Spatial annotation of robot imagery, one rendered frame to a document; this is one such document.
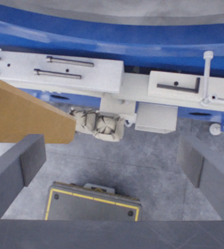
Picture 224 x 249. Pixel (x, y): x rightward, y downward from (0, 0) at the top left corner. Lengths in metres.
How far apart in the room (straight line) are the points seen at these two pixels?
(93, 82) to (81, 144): 0.95
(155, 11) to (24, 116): 0.48
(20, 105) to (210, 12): 0.53
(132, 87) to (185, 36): 0.34
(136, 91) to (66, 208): 0.98
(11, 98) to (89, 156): 1.45
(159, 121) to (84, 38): 0.65
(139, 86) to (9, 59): 0.66
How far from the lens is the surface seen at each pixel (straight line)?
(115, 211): 1.37
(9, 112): 0.23
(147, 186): 1.65
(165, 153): 1.64
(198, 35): 0.75
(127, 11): 0.62
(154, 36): 0.75
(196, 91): 0.86
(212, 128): 1.75
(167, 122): 1.12
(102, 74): 0.82
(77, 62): 0.84
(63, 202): 1.43
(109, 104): 1.06
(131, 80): 0.93
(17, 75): 0.97
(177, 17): 0.60
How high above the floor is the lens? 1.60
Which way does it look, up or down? 81 degrees down
